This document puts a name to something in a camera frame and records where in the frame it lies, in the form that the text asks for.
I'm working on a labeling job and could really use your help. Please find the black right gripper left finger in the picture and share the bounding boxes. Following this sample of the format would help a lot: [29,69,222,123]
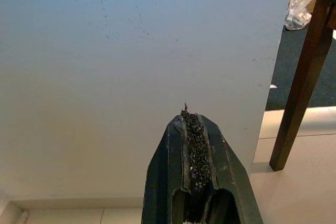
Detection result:
[141,102,197,224]

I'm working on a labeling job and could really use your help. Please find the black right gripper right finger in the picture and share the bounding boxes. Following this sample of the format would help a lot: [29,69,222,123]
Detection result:
[196,112,264,224]

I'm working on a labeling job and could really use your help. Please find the dark wooden table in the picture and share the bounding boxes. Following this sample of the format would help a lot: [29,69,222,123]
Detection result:
[269,0,336,172]

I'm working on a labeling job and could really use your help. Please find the dark carpet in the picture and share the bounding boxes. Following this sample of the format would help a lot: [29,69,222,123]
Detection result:
[265,27,336,111]

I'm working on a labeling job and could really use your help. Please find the clear crumpled plastic bag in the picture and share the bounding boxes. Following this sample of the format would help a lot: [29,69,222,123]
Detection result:
[284,0,316,31]

